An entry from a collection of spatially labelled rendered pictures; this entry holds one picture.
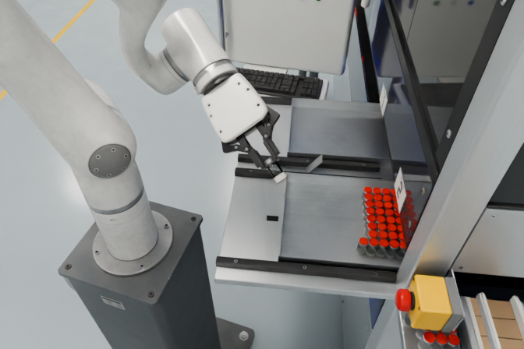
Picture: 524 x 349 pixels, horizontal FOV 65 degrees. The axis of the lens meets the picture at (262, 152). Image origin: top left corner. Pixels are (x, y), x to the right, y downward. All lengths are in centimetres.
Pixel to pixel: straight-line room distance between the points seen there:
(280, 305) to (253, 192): 89
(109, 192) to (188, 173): 157
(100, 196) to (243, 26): 101
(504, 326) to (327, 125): 71
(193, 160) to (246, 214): 144
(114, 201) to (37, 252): 146
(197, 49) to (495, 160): 51
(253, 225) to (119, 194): 35
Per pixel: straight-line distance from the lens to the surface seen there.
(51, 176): 264
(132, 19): 72
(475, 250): 83
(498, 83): 59
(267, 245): 100
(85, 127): 71
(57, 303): 211
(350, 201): 111
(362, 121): 135
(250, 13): 164
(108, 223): 93
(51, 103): 71
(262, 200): 109
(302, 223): 104
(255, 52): 171
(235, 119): 73
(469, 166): 66
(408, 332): 95
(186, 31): 79
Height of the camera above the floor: 171
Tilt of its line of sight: 44 degrees down
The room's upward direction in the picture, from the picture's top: straight up
